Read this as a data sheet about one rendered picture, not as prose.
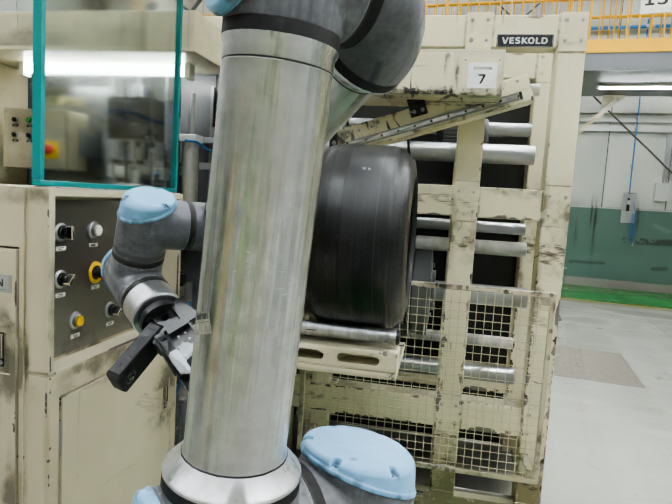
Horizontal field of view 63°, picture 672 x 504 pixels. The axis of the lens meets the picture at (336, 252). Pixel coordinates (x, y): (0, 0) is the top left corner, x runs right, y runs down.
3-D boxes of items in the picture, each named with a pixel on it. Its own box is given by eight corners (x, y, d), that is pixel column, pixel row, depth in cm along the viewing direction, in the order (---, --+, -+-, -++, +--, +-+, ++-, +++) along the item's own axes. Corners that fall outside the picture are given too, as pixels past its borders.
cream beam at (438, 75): (317, 92, 186) (319, 47, 185) (332, 105, 211) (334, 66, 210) (503, 96, 175) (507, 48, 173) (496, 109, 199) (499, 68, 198)
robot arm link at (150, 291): (115, 297, 93) (135, 331, 100) (125, 314, 90) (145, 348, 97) (163, 271, 96) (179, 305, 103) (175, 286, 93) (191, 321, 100)
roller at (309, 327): (279, 333, 161) (279, 318, 160) (283, 330, 165) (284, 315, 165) (398, 347, 154) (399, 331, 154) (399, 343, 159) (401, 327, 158)
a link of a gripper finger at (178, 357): (210, 336, 79) (196, 327, 87) (172, 360, 76) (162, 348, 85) (220, 355, 79) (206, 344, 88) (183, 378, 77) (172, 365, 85)
